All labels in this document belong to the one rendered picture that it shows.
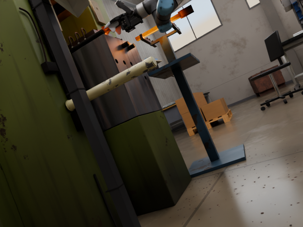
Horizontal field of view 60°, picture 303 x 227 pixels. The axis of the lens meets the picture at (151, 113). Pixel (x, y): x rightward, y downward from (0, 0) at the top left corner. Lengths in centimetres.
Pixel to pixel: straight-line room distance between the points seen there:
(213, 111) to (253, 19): 558
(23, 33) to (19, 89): 24
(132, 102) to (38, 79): 43
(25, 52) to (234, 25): 873
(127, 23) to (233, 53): 821
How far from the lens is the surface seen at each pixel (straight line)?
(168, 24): 139
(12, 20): 135
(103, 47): 137
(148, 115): 139
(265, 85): 811
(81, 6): 115
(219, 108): 442
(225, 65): 959
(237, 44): 954
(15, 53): 132
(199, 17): 1000
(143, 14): 146
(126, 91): 130
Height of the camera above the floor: 39
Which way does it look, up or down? 3 degrees up
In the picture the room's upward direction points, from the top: 23 degrees counter-clockwise
